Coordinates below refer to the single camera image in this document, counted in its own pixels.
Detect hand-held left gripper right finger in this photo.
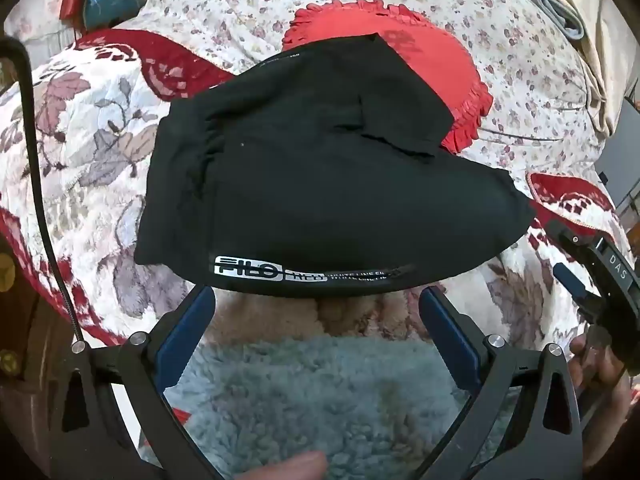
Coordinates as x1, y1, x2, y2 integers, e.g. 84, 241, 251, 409
417, 285, 586, 480

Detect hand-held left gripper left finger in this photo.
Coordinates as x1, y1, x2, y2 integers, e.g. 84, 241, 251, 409
50, 285, 221, 480

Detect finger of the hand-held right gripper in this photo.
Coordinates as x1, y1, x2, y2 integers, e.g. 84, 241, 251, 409
552, 261, 609, 322
545, 217, 599, 262

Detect black pants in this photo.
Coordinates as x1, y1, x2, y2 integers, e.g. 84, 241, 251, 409
134, 34, 537, 298

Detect person's right hand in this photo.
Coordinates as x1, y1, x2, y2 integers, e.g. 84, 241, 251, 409
570, 332, 633, 421

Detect person's left hand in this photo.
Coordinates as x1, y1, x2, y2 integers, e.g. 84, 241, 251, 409
240, 450, 328, 480

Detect grey box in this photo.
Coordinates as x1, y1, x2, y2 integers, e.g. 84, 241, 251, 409
597, 97, 640, 211

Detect grey fluffy blanket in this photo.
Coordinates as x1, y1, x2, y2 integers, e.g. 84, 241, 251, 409
142, 332, 521, 480

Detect beige curtain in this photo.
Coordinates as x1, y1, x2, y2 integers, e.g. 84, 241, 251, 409
487, 0, 631, 136

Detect grey-blue folded cloth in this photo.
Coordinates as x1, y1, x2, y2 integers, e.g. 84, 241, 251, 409
520, 0, 586, 41

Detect red ruffled round cushion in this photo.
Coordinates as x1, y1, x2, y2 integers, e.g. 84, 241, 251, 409
281, 0, 493, 155

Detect red and white leaf blanket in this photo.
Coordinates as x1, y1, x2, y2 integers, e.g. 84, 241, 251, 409
0, 29, 621, 461

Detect white floral bedsheet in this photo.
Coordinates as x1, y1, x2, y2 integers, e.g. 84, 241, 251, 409
115, 0, 626, 241

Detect wooden bed frame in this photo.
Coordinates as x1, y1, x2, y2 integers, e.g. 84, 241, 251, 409
0, 240, 76, 461

